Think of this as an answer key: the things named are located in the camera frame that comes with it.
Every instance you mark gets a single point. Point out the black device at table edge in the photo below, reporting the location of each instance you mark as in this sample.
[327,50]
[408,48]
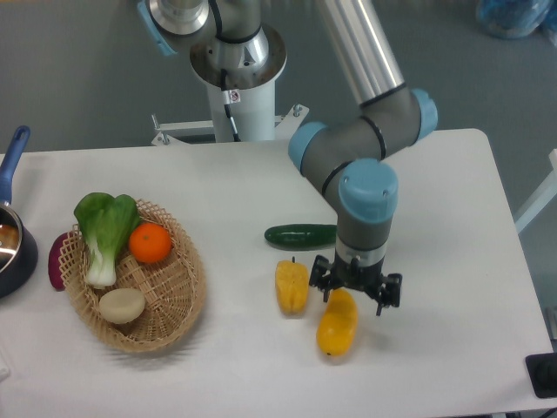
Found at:
[542,373]

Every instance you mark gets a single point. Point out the orange fruit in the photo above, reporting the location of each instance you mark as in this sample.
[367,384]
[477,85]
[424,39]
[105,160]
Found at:
[150,243]

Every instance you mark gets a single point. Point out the green cucumber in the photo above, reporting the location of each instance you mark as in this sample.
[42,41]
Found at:
[301,237]

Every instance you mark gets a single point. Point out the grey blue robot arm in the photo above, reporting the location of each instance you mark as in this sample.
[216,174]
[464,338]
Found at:
[346,165]

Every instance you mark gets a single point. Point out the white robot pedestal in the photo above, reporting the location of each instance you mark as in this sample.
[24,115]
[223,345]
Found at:
[240,81]

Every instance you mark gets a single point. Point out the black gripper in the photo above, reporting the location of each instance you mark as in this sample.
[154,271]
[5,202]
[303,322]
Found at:
[385,289]

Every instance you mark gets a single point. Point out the woven wicker basket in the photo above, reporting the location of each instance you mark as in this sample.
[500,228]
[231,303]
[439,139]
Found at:
[174,288]

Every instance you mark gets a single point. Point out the green bok choy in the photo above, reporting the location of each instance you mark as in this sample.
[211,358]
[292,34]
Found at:
[106,223]

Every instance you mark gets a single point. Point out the blue plastic bag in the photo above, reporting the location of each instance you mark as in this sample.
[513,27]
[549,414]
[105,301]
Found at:
[514,20]

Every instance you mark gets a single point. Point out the purple eggplant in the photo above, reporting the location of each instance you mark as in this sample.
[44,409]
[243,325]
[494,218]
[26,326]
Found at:
[58,250]

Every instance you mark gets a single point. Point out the yellow mango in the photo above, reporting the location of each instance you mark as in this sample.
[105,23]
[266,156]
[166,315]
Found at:
[338,324]

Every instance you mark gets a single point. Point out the white frame at right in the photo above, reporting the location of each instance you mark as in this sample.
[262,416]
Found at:
[538,199]

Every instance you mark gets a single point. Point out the yellow bell pepper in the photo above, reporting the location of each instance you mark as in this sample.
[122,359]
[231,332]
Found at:
[291,286]

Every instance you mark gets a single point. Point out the blue handled saucepan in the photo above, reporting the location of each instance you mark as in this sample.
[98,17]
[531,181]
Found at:
[19,254]

